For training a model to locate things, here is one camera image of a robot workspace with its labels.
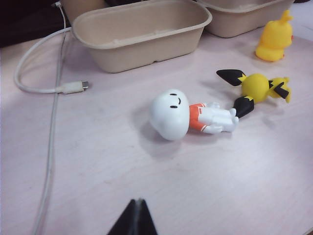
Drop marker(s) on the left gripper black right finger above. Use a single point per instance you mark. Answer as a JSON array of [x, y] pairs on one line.
[[145, 222]]

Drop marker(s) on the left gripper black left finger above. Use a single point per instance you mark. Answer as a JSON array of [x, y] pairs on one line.
[[127, 222]]

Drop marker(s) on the white doll with orange shirt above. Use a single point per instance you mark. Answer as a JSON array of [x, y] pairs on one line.
[[168, 115]]

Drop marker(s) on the yellow black-eared Pichu doll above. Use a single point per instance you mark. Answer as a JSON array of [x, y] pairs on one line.
[[255, 85]]

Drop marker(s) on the yellow rubber duck doll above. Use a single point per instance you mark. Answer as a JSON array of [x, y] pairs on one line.
[[274, 39]]

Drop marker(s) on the beige paper pulp box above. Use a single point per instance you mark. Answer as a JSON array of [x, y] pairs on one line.
[[234, 22], [137, 54]]

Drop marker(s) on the black computer monitor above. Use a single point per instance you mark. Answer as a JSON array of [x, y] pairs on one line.
[[24, 19]]

